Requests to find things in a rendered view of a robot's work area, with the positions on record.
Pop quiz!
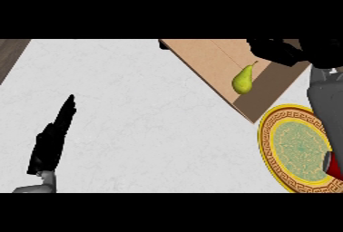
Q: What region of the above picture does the yellow patterned plate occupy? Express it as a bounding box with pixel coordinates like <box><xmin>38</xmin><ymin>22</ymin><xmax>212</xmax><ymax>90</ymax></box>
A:
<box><xmin>258</xmin><ymin>103</ymin><xmax>343</xmax><ymax>194</ymax></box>

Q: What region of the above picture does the brown cardboard box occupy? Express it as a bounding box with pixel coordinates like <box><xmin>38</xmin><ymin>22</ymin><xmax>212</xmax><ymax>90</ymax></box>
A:
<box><xmin>157</xmin><ymin>38</ymin><xmax>313</xmax><ymax>124</ymax></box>

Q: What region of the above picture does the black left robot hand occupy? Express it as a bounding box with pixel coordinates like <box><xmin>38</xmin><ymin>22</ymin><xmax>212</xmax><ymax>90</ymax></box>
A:
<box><xmin>26</xmin><ymin>93</ymin><xmax>79</xmax><ymax>177</ymax></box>

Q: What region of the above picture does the green pear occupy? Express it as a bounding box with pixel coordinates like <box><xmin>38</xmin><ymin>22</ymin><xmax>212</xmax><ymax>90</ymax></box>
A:
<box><xmin>231</xmin><ymin>60</ymin><xmax>261</xmax><ymax>95</ymax></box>

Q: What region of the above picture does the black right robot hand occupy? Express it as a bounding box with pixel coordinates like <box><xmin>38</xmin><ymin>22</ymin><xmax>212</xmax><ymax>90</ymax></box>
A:
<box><xmin>246</xmin><ymin>38</ymin><xmax>343</xmax><ymax>69</ymax></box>

